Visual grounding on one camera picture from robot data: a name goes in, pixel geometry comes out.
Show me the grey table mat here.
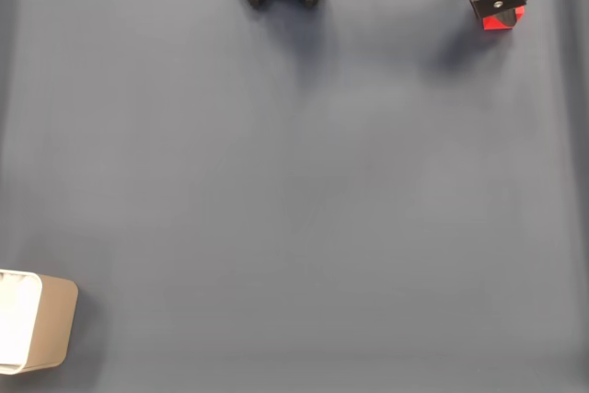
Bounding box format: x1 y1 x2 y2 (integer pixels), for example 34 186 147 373
0 0 589 393

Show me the red cube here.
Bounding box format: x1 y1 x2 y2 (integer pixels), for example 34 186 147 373
481 6 525 32

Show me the beige box with white inside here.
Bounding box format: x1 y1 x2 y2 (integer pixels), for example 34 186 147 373
0 268 79 376

